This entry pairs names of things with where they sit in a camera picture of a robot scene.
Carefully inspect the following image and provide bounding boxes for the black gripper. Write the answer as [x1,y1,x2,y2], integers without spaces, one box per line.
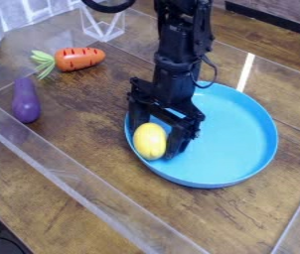
[128,53,205,160]

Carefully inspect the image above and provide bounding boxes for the yellow toy lemon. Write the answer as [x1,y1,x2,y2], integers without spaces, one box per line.
[133,122,167,160]

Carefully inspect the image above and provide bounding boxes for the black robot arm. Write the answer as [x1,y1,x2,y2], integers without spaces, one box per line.
[128,0,215,159]

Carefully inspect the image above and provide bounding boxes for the blue round tray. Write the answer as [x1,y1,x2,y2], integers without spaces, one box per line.
[124,81,280,190]

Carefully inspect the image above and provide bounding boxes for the orange toy carrot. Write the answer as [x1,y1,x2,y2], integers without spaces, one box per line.
[31,47,106,79]

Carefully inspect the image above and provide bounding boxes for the purple toy eggplant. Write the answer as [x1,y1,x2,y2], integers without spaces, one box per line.
[13,77,42,123]

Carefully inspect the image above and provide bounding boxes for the grey patterned curtain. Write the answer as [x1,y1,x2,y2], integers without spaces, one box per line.
[0,0,82,44]

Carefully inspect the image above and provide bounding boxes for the clear acrylic enclosure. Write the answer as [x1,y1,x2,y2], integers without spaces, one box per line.
[0,1,300,254]

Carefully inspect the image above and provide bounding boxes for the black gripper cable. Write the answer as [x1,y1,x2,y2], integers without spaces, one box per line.
[189,54,220,89]

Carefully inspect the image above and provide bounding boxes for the clear acrylic corner bracket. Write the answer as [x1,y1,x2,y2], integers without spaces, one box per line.
[80,7,125,43]

